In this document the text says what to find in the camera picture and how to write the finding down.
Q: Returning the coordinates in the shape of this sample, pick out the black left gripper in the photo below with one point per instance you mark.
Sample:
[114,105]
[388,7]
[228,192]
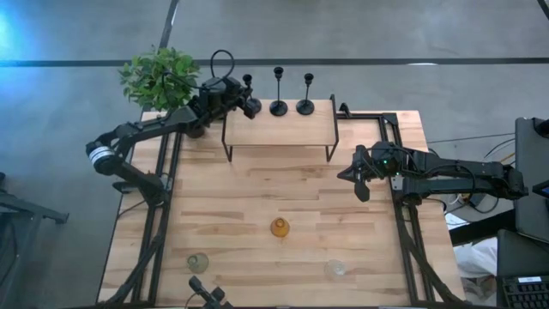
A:
[218,98]

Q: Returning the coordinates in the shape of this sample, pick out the black case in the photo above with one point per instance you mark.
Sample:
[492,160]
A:
[523,253]

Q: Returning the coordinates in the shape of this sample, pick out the black clamp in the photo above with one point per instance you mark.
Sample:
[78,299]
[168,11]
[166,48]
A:
[345,110]

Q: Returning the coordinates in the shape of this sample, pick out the black plant pot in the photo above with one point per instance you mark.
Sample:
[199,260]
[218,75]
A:
[196,132]

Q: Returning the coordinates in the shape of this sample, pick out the tall black candlestick holder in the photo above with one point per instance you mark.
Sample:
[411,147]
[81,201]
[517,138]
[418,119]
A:
[279,108]

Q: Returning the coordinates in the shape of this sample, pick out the wooden shelf with black frame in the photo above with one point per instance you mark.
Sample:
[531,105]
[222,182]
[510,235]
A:
[279,126]

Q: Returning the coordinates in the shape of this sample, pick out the black keyboard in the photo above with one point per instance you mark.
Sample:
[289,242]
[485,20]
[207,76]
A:
[525,294]

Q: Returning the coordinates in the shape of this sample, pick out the black aluminium table frame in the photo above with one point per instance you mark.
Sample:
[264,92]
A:
[369,116]

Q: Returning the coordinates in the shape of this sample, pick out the green leafy plant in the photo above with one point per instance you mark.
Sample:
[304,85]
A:
[150,79]

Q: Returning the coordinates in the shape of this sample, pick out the silver metal bracket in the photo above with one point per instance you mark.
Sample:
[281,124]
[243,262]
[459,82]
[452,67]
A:
[396,183]

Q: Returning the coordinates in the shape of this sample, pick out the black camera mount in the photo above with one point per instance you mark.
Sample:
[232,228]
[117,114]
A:
[206,294]

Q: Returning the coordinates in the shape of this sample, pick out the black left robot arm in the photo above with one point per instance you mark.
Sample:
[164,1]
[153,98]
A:
[141,126]

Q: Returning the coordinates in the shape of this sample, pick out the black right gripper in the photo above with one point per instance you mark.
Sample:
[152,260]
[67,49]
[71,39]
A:
[381,165]

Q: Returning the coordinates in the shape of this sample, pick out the clear glass candle holder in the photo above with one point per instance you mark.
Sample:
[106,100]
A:
[335,268]

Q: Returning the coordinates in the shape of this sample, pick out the black monitor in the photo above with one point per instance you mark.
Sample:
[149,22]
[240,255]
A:
[529,180]

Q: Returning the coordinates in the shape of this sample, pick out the dark grey side table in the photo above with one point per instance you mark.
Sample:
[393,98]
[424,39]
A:
[25,206]

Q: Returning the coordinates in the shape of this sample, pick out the white plastic bag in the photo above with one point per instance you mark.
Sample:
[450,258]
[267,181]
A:
[474,262]

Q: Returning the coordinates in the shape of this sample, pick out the amber glass candle holder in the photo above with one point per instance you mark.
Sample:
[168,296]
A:
[279,228]

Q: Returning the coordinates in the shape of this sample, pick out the green glass candle holder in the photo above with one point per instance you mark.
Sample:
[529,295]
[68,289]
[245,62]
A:
[198,263]

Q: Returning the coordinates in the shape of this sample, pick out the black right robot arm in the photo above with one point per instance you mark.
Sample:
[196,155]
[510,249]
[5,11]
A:
[463,171]

